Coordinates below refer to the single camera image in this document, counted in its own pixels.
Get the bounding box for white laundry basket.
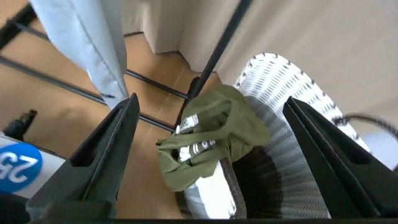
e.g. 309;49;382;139
174;52;398;220

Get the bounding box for green garment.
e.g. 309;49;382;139
155;83;272;192

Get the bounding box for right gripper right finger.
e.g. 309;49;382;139
282;95;398;218

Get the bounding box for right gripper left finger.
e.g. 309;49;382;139
25;92;141;220

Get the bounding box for black clothes rack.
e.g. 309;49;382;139
0;0;254;134

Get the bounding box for pale grey shorts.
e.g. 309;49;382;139
29;0;130;110

